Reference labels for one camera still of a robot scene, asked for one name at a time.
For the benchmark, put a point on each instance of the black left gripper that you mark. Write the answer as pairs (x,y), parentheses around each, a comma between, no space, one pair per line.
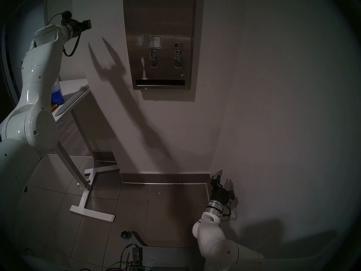
(77,26)

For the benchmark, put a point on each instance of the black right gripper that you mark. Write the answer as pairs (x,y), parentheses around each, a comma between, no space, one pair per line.
(221,194)

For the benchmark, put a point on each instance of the clear spray bottle blue cleaner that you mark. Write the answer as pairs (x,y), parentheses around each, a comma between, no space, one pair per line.
(57,96)

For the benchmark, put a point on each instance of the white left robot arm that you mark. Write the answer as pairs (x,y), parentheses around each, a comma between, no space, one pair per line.
(36,118)

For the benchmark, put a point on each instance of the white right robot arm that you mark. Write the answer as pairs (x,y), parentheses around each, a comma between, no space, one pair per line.
(214,242)

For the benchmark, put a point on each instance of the white blue-edged sticker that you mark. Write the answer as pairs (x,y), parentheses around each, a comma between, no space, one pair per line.
(155,42)

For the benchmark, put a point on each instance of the white foam streak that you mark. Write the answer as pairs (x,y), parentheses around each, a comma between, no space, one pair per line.
(143,71)

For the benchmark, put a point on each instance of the chrome dispenser lever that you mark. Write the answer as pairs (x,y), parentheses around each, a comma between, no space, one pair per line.
(178,58)
(153,58)

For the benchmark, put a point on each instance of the black star knob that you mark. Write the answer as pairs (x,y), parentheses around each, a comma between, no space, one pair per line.
(126,235)

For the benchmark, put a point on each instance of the white folding table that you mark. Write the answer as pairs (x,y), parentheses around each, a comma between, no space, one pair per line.
(96,215)

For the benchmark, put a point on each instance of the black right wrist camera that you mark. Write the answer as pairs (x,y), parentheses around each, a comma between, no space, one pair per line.
(231,199)

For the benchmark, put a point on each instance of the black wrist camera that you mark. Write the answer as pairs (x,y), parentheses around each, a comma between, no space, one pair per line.
(67,17)
(231,199)

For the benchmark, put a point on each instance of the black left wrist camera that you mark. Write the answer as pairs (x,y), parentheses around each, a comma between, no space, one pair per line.
(67,17)

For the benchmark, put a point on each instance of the stainless steel wall dispenser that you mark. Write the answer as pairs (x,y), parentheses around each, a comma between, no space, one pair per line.
(160,19)

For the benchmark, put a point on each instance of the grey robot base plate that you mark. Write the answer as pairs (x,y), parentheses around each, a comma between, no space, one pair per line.
(169,257)

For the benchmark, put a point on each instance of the black red-switch power box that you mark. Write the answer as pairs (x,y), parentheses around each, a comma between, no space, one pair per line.
(136,255)

